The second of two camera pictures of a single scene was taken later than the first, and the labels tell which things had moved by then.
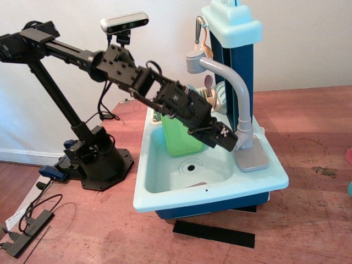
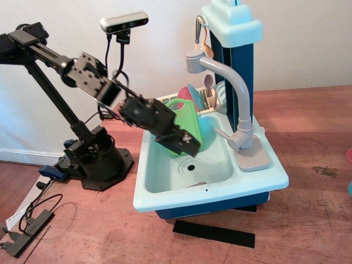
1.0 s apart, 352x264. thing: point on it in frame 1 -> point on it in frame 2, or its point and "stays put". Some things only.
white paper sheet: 31,197 stays put
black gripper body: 194,115 -> 159,121
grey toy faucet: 250,155 stays put
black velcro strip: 225,235 stays put
